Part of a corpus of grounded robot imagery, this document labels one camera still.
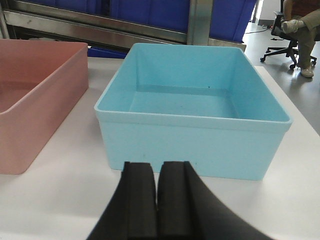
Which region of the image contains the pink plastic box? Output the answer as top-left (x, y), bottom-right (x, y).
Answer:
top-left (0, 39), bottom-right (89, 175)

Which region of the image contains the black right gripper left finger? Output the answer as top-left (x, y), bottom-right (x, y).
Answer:
top-left (87, 162), bottom-right (158, 240)

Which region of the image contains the seated person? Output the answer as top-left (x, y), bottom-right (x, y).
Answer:
top-left (281, 0), bottom-right (320, 78)

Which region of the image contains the blue storage bin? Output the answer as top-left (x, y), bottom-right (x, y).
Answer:
top-left (209, 0), bottom-right (256, 43)
top-left (109, 0), bottom-right (190, 33)

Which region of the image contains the blue storage bin centre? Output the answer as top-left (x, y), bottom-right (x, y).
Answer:
top-left (109, 0), bottom-right (190, 33)

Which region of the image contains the steel shelf rack frame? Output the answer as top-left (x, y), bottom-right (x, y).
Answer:
top-left (0, 0), bottom-right (247, 51)

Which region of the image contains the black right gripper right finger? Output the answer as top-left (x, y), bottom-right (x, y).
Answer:
top-left (157, 161), bottom-right (270, 240)

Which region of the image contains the blue storage bin right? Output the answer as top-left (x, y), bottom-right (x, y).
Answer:
top-left (209, 0), bottom-right (256, 43)

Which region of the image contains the light blue plastic box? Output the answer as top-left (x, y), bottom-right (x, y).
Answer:
top-left (94, 43), bottom-right (293, 180)

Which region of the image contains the black office chair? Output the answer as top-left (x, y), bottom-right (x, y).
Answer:
top-left (259, 11), bottom-right (318, 70)

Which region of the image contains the blue bin under shelf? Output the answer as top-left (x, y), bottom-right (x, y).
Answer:
top-left (87, 46), bottom-right (128, 59)

